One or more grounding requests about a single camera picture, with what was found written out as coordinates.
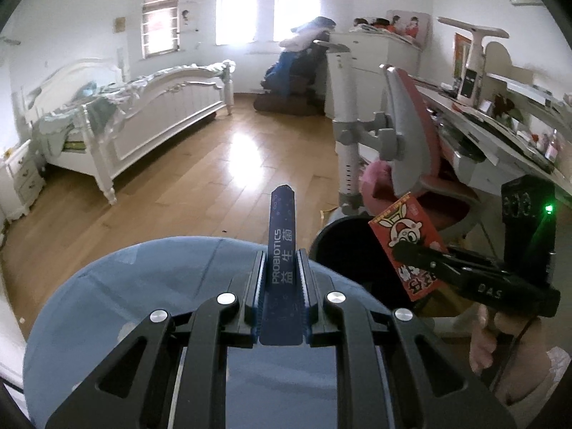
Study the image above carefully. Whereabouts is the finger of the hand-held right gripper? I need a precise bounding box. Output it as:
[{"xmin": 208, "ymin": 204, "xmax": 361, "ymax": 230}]
[
  {"xmin": 392, "ymin": 239, "xmax": 506, "ymax": 274},
  {"xmin": 393, "ymin": 262, "xmax": 475, "ymax": 299}
]

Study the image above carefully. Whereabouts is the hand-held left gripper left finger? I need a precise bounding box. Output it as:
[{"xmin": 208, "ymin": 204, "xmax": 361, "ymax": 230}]
[{"xmin": 45, "ymin": 248, "xmax": 269, "ymax": 429}]

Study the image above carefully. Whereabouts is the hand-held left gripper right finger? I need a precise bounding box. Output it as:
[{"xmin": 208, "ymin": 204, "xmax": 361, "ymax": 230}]
[{"xmin": 297, "ymin": 248, "xmax": 519, "ymax": 429}]

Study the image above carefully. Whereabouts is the dark blue sachet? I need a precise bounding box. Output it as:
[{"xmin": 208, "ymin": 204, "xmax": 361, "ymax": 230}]
[{"xmin": 259, "ymin": 184, "xmax": 305, "ymax": 346}]

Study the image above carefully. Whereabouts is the black round trash bin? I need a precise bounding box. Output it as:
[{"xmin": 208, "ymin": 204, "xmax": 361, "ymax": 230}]
[{"xmin": 310, "ymin": 215, "xmax": 403, "ymax": 298}]

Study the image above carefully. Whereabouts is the red printed packet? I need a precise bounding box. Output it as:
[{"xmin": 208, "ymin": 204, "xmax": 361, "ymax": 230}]
[{"xmin": 368, "ymin": 192, "xmax": 450, "ymax": 303}]

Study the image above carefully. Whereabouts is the person's right forearm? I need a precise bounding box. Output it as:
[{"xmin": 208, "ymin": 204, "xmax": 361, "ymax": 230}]
[{"xmin": 514, "ymin": 344, "xmax": 571, "ymax": 413}]

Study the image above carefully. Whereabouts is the person's right hand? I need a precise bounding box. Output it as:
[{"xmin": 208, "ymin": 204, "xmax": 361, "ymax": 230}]
[{"xmin": 469, "ymin": 306, "xmax": 543, "ymax": 405}]

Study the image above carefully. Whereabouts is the white and grey desk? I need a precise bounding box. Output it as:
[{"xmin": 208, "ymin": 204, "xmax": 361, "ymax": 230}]
[{"xmin": 313, "ymin": 38, "xmax": 572, "ymax": 216}]

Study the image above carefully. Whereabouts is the blue round stool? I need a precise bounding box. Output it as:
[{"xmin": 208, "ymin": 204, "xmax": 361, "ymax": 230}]
[{"xmin": 22, "ymin": 236, "xmax": 396, "ymax": 429}]

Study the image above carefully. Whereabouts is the pink and grey chair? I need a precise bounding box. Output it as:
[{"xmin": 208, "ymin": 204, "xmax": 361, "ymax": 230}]
[{"xmin": 337, "ymin": 66, "xmax": 492, "ymax": 243}]

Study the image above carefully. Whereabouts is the dark brown floor cushion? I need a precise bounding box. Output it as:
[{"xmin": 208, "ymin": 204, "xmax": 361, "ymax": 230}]
[{"xmin": 253, "ymin": 93, "xmax": 329, "ymax": 117}]

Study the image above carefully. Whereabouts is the orange framed picture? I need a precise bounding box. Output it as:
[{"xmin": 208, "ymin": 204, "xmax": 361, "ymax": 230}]
[{"xmin": 453, "ymin": 32, "xmax": 473, "ymax": 80}]

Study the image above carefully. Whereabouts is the white desk lamp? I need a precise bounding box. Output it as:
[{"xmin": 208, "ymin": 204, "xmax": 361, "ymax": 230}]
[{"xmin": 438, "ymin": 17, "xmax": 510, "ymax": 100}]

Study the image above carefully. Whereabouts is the white wooden bed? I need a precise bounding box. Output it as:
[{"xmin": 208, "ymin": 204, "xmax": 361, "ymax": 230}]
[{"xmin": 22, "ymin": 59, "xmax": 235, "ymax": 206}]

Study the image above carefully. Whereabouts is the white cabinet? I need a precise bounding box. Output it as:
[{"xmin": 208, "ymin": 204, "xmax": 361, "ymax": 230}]
[{"xmin": 328, "ymin": 30, "xmax": 423, "ymax": 114}]

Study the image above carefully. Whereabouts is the pile of clothes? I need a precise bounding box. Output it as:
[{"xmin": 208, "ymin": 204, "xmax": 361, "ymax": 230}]
[{"xmin": 261, "ymin": 17, "xmax": 337, "ymax": 99}]

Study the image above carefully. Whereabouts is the pale green blanket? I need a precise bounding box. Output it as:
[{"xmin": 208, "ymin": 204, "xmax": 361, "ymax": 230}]
[{"xmin": 36, "ymin": 60, "xmax": 235, "ymax": 155}]

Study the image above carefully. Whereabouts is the white nightstand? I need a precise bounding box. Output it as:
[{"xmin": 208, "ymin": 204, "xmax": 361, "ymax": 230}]
[{"xmin": 0, "ymin": 138, "xmax": 46, "ymax": 223}]

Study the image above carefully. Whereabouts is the bright window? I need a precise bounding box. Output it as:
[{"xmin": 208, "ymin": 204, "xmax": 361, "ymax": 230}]
[
  {"xmin": 217, "ymin": 0, "xmax": 257, "ymax": 46},
  {"xmin": 273, "ymin": 0, "xmax": 321, "ymax": 44}
]

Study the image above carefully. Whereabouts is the window with brown blind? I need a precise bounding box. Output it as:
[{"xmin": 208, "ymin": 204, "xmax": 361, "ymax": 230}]
[{"xmin": 142, "ymin": 0, "xmax": 181, "ymax": 60}]

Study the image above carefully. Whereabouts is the wall poster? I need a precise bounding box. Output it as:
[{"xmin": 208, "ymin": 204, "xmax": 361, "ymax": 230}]
[{"xmin": 386, "ymin": 10, "xmax": 432, "ymax": 48}]

